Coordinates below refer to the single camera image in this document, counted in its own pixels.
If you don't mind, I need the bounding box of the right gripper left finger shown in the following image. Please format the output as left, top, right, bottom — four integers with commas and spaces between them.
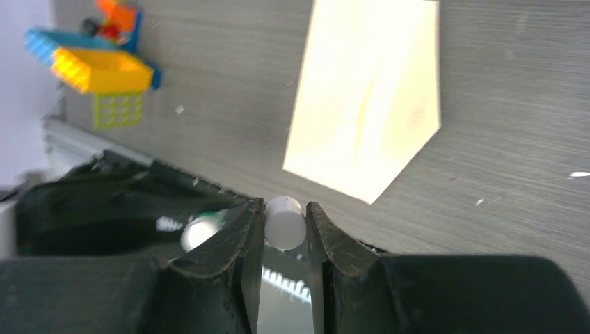
1, 198, 264, 333

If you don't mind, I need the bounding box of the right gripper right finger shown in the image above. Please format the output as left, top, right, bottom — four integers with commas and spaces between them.
306, 202, 589, 333

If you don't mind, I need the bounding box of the white glue stick cap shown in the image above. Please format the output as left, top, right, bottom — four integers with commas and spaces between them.
264, 196, 307, 251

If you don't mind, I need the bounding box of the green white glue stick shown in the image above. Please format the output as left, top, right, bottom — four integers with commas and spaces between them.
180, 209, 228, 252

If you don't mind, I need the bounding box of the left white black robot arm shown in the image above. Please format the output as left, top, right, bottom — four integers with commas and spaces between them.
15, 151, 246, 256

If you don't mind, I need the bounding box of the yellow-green lattice piece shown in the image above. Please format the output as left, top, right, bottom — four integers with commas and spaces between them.
93, 92, 143, 130

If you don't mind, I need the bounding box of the colourful toy brick structure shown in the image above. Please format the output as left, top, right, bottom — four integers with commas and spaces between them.
25, 1, 162, 94

